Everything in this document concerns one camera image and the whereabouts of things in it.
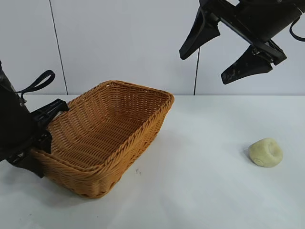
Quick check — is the brown woven wicker basket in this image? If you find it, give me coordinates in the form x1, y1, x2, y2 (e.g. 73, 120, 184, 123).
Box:
30, 80, 175, 199

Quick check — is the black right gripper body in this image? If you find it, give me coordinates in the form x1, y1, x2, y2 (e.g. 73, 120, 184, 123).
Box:
199, 0, 305, 66

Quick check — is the black looped strap cable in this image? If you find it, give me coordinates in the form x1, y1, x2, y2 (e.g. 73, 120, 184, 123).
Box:
14, 70, 56, 95

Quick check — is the pale round egg yolk pastry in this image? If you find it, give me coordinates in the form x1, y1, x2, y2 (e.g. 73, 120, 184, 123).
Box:
248, 137, 284, 169

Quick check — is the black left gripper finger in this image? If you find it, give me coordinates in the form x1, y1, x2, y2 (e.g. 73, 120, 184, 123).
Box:
9, 150, 45, 179
35, 128, 52, 154

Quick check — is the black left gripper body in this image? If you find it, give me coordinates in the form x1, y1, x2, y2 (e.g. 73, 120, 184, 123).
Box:
0, 61, 70, 165

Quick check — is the thin black curved cable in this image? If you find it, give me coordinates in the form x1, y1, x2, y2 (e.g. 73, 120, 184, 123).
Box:
289, 16, 305, 42

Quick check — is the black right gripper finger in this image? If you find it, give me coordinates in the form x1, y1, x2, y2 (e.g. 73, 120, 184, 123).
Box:
221, 44, 273, 85
179, 7, 221, 60

